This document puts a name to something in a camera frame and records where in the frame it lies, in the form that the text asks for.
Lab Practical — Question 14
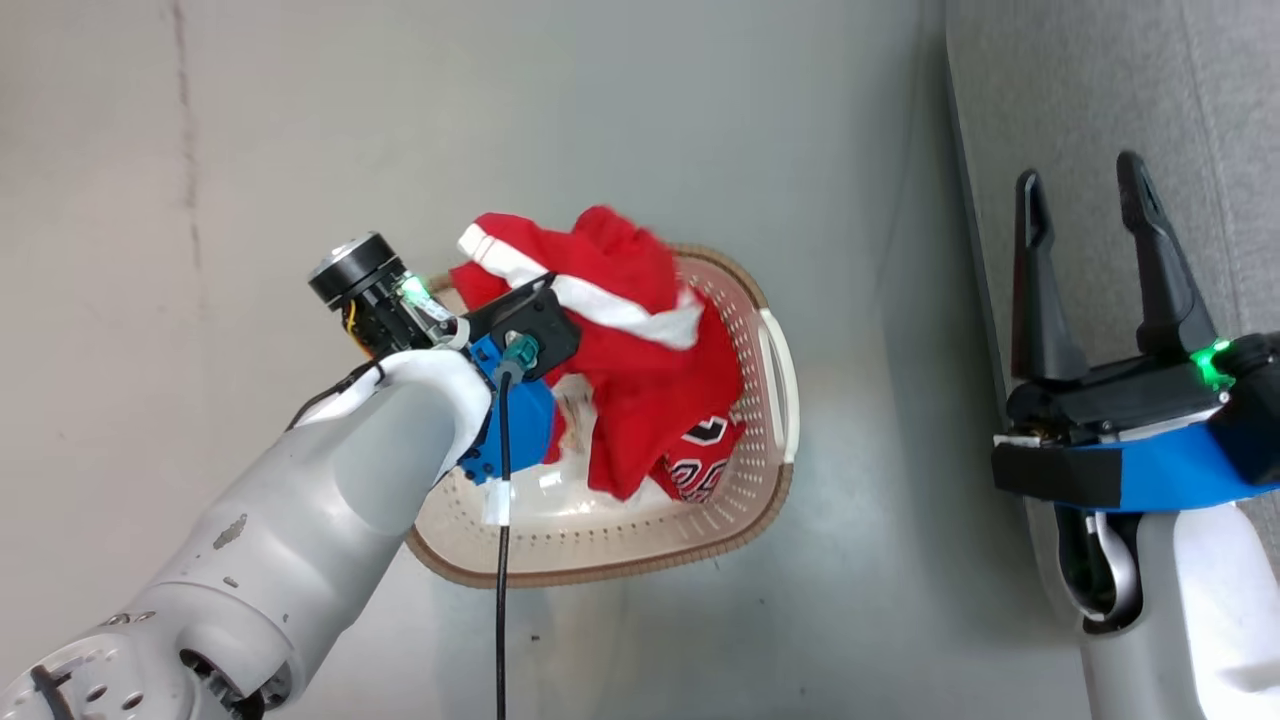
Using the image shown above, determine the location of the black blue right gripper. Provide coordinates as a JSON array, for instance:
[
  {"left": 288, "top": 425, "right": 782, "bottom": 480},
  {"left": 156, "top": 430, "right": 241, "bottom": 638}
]
[{"left": 992, "top": 152, "right": 1280, "bottom": 513}]

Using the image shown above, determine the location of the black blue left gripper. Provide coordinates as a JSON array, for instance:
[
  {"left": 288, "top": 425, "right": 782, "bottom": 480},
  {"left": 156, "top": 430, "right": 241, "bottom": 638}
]
[{"left": 308, "top": 232, "right": 557, "bottom": 487}]

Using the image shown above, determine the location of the red white jersey clothing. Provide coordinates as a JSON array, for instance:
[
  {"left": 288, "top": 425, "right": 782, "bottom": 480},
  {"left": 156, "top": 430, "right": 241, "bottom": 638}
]
[{"left": 450, "top": 205, "right": 747, "bottom": 503}]

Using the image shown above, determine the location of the cream perforated laundry basket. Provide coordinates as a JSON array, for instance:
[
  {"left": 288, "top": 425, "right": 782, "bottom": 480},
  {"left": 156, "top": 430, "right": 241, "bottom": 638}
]
[{"left": 405, "top": 243, "right": 801, "bottom": 589}]

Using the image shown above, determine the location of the grey fabric sofa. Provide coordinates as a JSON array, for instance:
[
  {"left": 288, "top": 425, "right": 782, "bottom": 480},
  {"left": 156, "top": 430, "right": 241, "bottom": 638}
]
[{"left": 945, "top": 0, "right": 1280, "bottom": 641}]

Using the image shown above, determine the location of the black cable with teal plug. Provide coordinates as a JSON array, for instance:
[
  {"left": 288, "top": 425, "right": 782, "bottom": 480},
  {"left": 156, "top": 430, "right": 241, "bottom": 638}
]
[{"left": 486, "top": 335, "right": 543, "bottom": 720}]

